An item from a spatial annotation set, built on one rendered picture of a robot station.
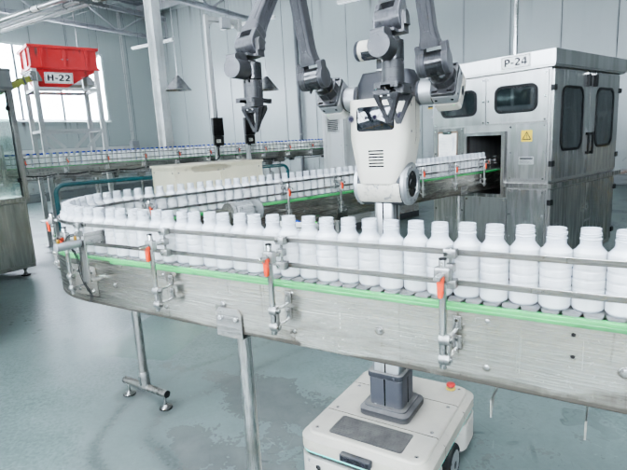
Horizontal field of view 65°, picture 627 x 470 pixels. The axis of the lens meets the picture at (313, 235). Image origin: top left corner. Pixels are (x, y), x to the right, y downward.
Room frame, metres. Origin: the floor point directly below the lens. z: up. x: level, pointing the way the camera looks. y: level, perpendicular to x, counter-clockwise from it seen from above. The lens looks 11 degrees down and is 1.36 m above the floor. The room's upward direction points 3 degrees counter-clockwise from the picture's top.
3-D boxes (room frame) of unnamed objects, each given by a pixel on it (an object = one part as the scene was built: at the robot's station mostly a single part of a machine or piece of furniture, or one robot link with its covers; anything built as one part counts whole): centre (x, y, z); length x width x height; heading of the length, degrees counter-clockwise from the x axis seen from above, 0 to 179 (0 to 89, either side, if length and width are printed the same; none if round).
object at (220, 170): (5.62, 1.16, 0.59); 1.10 x 0.62 x 1.18; 130
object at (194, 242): (1.50, 0.36, 1.08); 0.06 x 0.06 x 0.17
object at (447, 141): (5.00, -1.39, 1.22); 0.23 x 0.04 x 0.32; 40
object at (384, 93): (1.28, -0.21, 1.44); 0.07 x 0.07 x 0.09; 57
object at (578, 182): (5.18, -2.25, 1.00); 1.60 x 1.30 x 2.00; 130
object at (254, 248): (1.37, 0.17, 1.08); 0.06 x 0.06 x 0.17
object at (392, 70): (1.30, -0.22, 1.51); 0.10 x 0.07 x 0.07; 147
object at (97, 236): (1.69, 0.81, 0.96); 0.23 x 0.10 x 0.27; 148
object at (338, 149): (7.64, -0.67, 0.96); 0.82 x 0.50 x 1.91; 130
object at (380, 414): (1.85, -0.28, 0.24); 0.68 x 0.53 x 0.41; 148
